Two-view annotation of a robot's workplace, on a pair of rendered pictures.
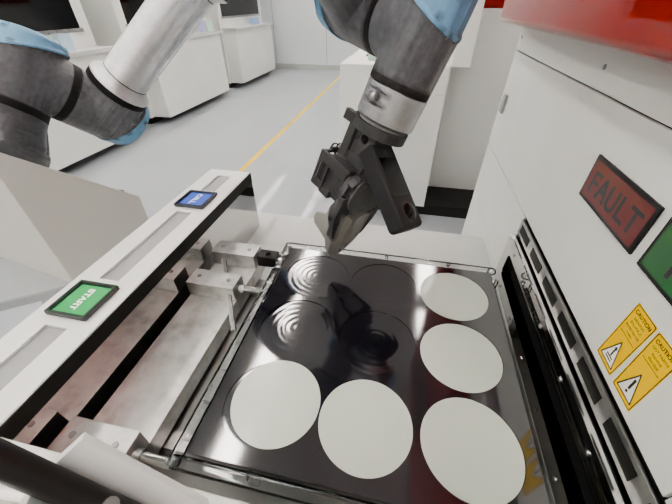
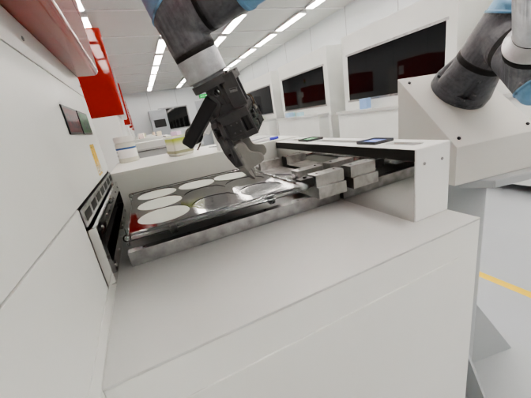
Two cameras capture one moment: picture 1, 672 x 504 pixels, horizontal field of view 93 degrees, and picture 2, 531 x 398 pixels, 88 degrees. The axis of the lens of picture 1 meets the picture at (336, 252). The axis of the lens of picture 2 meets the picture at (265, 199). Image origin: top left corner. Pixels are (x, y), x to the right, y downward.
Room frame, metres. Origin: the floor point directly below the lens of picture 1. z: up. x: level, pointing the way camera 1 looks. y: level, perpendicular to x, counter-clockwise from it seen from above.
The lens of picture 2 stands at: (0.90, -0.30, 1.06)
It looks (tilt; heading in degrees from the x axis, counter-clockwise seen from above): 17 degrees down; 146
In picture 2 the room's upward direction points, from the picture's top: 9 degrees counter-clockwise
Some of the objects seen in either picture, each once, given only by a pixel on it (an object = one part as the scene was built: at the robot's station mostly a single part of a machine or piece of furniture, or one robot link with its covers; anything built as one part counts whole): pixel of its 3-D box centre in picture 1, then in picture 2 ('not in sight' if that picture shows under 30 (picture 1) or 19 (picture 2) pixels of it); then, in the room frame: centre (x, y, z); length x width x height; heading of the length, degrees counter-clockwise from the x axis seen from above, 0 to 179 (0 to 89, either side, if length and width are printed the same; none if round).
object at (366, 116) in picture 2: not in sight; (403, 95); (-1.30, 3.78, 1.00); 1.80 x 1.08 x 2.00; 168
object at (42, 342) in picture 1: (164, 275); (338, 166); (0.40, 0.29, 0.89); 0.55 x 0.09 x 0.14; 168
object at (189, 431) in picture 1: (249, 320); (269, 176); (0.30, 0.12, 0.90); 0.38 x 0.01 x 0.01; 168
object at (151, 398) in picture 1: (194, 334); (294, 178); (0.30, 0.21, 0.87); 0.36 x 0.08 x 0.03; 168
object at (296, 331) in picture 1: (375, 341); (205, 192); (0.26, -0.05, 0.90); 0.34 x 0.34 x 0.01; 78
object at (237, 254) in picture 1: (237, 253); (325, 176); (0.45, 0.18, 0.89); 0.08 x 0.03 x 0.03; 78
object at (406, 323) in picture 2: not in sight; (261, 316); (0.20, 0.07, 0.41); 0.96 x 0.64 x 0.82; 168
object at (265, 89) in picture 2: not in sight; (270, 114); (-5.60, 4.67, 1.00); 1.80 x 1.08 x 2.00; 168
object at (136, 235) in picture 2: (385, 257); (227, 209); (0.44, -0.09, 0.90); 0.37 x 0.01 x 0.01; 78
